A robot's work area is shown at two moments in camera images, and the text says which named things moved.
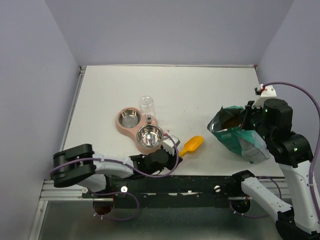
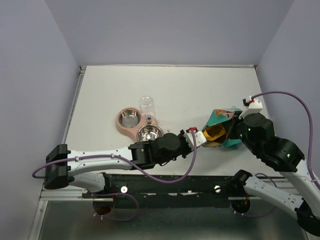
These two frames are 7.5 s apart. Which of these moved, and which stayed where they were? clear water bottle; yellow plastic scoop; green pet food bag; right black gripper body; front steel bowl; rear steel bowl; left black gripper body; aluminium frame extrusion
Moved: yellow plastic scoop; right black gripper body; green pet food bag; left black gripper body
Stayed: rear steel bowl; clear water bottle; aluminium frame extrusion; front steel bowl
